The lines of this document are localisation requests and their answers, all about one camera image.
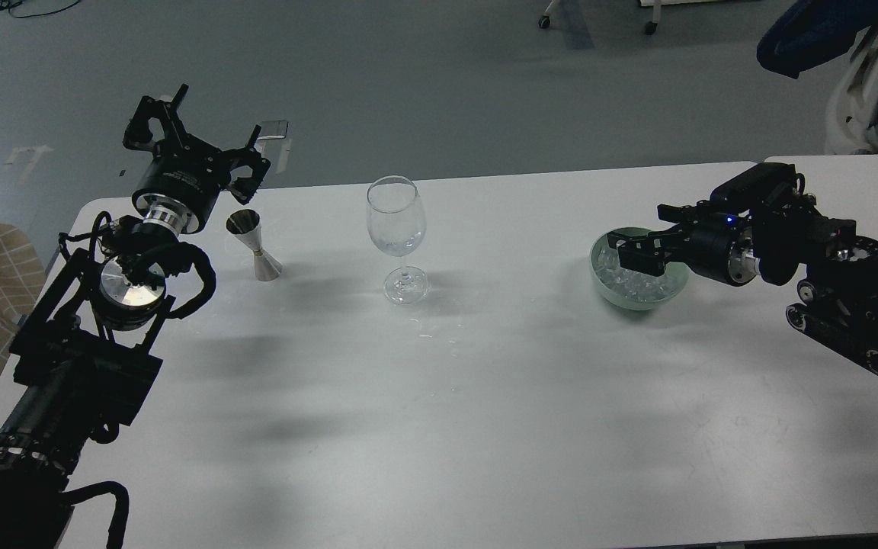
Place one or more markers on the white office chair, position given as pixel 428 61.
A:
pixel 813 33

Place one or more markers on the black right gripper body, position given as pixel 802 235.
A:
pixel 721 251

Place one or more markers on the clear wine glass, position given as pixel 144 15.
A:
pixel 396 224

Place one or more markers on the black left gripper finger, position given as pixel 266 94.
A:
pixel 243 169
pixel 155 126

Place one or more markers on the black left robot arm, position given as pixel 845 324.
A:
pixel 84 352

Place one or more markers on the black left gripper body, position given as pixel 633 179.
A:
pixel 190 180

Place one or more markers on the green bowl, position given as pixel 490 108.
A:
pixel 677 272

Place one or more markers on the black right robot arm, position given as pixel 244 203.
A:
pixel 763 224

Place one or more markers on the steel cocktail jigger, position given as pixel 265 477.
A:
pixel 245 225

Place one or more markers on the clear ice cubes pile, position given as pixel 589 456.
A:
pixel 630 284

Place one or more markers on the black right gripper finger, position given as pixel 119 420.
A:
pixel 649 254
pixel 687 216

